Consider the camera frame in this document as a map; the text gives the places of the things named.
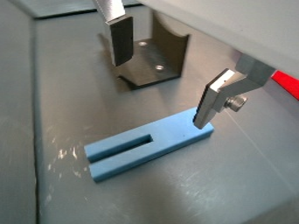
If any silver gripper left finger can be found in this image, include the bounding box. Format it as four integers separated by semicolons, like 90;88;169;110
92;0;134;67

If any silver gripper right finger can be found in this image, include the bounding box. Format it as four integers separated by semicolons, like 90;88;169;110
193;54;277;129

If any black curved holder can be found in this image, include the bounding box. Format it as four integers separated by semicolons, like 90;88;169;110
100;11;190;89

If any blue double-square block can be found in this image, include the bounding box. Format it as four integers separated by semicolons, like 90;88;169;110
84;108;214;182

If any red foam peg board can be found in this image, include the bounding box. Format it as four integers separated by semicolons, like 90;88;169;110
273;71;299;101

